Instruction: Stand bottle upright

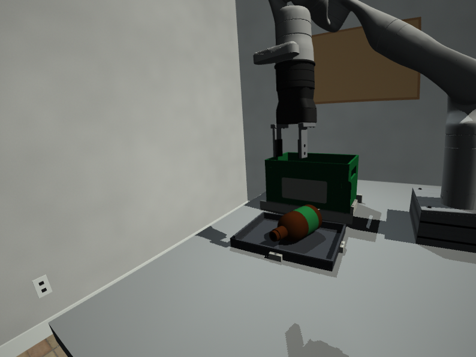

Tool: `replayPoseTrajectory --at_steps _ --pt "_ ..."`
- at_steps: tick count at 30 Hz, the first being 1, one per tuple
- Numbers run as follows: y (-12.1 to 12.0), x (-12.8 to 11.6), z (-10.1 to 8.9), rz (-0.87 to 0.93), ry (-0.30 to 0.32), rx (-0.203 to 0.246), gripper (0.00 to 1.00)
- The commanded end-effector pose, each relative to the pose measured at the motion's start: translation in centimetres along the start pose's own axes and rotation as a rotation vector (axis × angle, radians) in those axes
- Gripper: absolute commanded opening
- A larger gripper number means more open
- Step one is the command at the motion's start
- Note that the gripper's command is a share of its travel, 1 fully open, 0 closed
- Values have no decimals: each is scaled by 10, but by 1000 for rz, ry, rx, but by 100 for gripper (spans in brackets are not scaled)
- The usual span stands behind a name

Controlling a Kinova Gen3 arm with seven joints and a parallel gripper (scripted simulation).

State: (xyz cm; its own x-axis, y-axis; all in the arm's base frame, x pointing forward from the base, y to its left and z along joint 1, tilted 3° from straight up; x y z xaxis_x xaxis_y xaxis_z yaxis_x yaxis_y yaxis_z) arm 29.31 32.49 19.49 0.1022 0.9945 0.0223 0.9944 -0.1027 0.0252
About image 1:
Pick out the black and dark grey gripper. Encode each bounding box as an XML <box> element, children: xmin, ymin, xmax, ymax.
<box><xmin>253</xmin><ymin>33</ymin><xmax>317</xmax><ymax>159</ymax></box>

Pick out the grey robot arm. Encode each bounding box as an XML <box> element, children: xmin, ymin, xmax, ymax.
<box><xmin>269</xmin><ymin>0</ymin><xmax>476</xmax><ymax>210</ymax></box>

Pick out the dark green crate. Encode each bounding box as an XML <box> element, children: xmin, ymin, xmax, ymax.
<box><xmin>265</xmin><ymin>152</ymin><xmax>358</xmax><ymax>213</ymax></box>

